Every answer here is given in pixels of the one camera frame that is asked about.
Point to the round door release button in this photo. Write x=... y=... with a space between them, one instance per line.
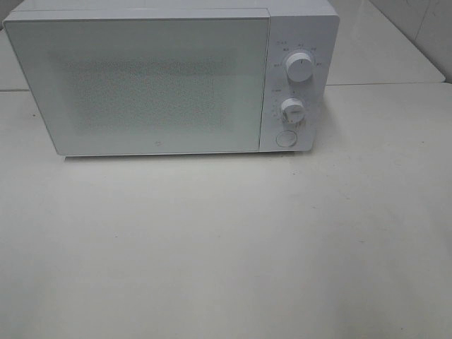
x=286 y=139

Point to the white timer knob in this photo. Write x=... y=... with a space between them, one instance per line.
x=293 y=110

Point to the white microwave door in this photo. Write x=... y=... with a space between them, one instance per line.
x=140 y=87

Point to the upper white power knob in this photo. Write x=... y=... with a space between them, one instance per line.
x=299 y=66

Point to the white microwave oven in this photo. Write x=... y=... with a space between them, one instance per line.
x=293 y=26

